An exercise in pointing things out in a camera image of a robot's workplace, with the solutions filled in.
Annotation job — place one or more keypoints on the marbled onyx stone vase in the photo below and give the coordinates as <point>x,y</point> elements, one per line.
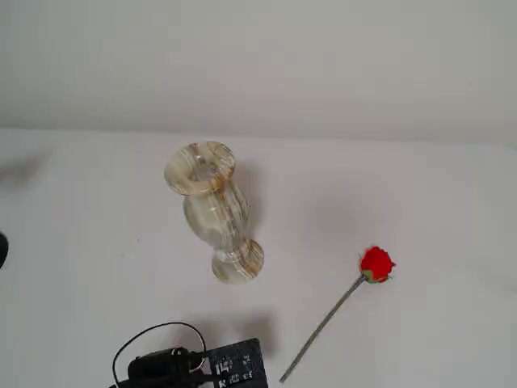
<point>218,214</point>

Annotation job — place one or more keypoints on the black rounded object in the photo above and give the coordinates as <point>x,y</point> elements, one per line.
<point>3,250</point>

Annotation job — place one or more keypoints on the red artificial rose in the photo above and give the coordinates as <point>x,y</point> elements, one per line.
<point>377,262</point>

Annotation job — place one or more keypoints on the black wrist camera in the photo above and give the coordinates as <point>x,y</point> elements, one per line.
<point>161,368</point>

